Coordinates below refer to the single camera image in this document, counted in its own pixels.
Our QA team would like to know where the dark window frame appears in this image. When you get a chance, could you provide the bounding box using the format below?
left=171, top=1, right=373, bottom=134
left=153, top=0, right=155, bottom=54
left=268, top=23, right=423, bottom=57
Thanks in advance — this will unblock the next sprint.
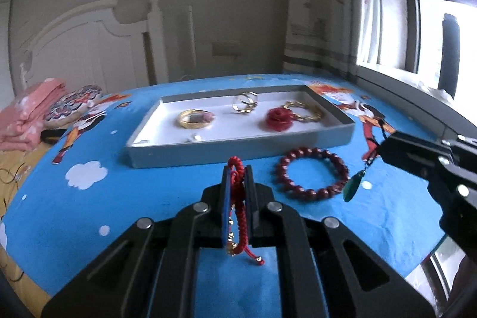
left=391, top=0, right=477, bottom=80

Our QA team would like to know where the gold link bracelet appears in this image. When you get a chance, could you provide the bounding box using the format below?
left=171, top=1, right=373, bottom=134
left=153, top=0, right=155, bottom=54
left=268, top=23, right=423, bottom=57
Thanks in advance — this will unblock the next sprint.
left=176, top=108, right=216, bottom=131

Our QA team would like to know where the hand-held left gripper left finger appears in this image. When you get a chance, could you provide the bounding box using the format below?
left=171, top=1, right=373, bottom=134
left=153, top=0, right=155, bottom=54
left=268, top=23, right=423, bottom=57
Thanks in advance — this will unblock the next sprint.
left=41, top=165, right=233, bottom=318

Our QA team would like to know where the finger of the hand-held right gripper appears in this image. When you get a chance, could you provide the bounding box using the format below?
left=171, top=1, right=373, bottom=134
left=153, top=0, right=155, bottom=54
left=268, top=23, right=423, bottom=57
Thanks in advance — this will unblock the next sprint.
left=440, top=134, right=477, bottom=165
left=377, top=131, right=477, bottom=252

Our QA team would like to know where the grey window sill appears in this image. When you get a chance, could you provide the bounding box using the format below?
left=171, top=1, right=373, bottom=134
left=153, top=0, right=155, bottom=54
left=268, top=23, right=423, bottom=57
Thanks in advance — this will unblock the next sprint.
left=354, top=65, right=477, bottom=140

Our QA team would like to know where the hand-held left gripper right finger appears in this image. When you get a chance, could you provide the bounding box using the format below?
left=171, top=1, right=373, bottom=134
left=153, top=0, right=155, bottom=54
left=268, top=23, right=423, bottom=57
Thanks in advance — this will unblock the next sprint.
left=244, top=165, right=436, bottom=318

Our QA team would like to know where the yellow floral bedsheet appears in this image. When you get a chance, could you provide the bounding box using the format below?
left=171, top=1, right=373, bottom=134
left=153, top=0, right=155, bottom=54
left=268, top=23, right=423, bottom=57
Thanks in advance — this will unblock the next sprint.
left=0, top=139, right=53, bottom=318

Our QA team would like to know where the round patterned cushion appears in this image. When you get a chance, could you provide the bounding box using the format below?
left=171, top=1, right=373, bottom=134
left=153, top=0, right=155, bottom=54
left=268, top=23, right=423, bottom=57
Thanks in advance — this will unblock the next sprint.
left=43, top=85, right=103, bottom=128

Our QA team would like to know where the grey shallow cardboard tray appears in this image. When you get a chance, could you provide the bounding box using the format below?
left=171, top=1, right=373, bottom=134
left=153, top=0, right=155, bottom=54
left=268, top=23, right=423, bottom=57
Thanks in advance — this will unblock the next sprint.
left=126, top=84, right=355, bottom=170

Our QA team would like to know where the white wooden headboard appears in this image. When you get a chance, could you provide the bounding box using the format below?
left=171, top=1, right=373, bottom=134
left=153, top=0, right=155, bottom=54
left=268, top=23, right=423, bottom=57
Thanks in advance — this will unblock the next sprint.
left=18, top=0, right=170, bottom=99

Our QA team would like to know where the wide gold ring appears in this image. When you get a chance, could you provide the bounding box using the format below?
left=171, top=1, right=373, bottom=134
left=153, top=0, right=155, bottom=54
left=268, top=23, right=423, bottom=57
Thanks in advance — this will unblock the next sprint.
left=232, top=91, right=260, bottom=114

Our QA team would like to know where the red carved rose ornament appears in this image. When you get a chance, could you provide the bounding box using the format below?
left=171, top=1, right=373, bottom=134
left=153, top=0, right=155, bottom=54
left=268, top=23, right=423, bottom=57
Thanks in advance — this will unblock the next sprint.
left=265, top=107, right=296, bottom=132

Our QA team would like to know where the folded pink floral blanket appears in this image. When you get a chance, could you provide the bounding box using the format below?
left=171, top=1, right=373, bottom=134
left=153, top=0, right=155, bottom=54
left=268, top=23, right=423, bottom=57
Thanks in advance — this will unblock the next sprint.
left=0, top=77, right=68, bottom=152

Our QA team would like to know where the red braided cord bracelet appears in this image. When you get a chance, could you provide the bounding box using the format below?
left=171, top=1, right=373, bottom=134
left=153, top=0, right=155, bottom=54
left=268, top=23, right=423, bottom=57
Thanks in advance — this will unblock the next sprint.
left=225, top=156, right=266, bottom=266

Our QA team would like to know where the black and yellow strap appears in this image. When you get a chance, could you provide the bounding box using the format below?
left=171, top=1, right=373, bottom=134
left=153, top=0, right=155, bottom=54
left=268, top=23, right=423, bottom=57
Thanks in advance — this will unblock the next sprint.
left=40, top=129, right=68, bottom=144

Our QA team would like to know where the pale printed curtain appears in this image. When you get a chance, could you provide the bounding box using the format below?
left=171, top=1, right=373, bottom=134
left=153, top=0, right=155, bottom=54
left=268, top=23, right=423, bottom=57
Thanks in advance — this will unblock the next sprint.
left=283, top=0, right=411, bottom=80

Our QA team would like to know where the thin black cable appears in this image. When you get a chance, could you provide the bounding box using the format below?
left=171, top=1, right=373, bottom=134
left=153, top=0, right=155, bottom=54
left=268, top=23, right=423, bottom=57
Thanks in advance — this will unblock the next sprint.
left=0, top=162, right=29, bottom=189

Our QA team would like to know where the white wardrobe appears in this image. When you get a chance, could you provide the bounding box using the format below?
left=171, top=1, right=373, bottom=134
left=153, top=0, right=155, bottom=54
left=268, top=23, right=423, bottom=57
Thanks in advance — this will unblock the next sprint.
left=0, top=0, right=16, bottom=110

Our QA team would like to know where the gold chain bracelet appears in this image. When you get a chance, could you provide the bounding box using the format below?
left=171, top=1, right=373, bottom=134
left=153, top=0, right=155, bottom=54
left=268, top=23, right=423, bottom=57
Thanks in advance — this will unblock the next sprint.
left=281, top=100, right=326, bottom=124

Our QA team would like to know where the green pendant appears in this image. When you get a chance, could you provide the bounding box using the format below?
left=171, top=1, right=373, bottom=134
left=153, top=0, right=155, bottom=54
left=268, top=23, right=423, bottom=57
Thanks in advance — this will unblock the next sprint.
left=343, top=119, right=396, bottom=203

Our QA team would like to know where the dark red bead bracelet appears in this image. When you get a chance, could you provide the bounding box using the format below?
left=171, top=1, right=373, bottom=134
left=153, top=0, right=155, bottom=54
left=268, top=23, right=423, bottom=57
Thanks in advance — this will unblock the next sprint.
left=276, top=147, right=351, bottom=204

